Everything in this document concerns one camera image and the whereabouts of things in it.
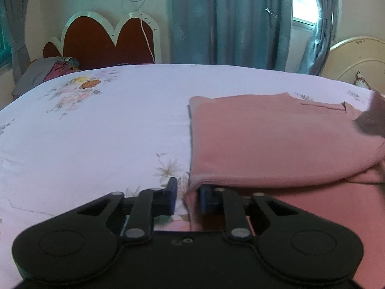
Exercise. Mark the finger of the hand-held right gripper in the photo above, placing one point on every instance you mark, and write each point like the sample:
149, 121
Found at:
371, 117

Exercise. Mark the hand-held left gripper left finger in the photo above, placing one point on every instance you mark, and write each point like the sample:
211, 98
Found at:
172, 197

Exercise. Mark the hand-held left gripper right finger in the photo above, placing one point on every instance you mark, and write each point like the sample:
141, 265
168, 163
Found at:
205, 200

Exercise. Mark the pink garment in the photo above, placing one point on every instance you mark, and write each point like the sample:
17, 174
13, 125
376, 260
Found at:
270, 144

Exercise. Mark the floral patterned pillow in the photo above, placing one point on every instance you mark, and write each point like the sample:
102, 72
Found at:
361, 80

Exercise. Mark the cream rounded headboard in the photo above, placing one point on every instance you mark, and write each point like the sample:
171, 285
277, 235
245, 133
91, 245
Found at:
358, 63

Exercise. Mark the bed with floral sheet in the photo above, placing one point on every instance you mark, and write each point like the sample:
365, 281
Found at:
105, 126

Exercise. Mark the tied blue-grey curtain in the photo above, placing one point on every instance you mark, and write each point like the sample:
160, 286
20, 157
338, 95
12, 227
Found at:
323, 30

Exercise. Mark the bright window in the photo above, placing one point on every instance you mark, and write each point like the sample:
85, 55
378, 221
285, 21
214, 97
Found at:
303, 0

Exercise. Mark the metal curtain clip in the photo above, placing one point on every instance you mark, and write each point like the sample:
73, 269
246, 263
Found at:
271, 12

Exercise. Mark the magenta pillow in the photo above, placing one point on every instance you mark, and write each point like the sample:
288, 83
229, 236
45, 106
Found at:
57, 71

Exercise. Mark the red heart-shaped headboard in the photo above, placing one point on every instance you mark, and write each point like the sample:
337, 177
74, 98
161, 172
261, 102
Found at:
99, 42

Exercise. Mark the wide blue-grey curtain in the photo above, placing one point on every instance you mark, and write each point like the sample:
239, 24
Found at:
228, 21

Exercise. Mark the grey cloth pile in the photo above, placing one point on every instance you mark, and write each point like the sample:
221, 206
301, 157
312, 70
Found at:
31, 76

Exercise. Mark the teal framed window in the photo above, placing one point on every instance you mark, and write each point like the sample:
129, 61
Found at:
4, 42

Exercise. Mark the grey side curtain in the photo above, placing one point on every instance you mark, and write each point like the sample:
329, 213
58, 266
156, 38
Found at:
19, 27

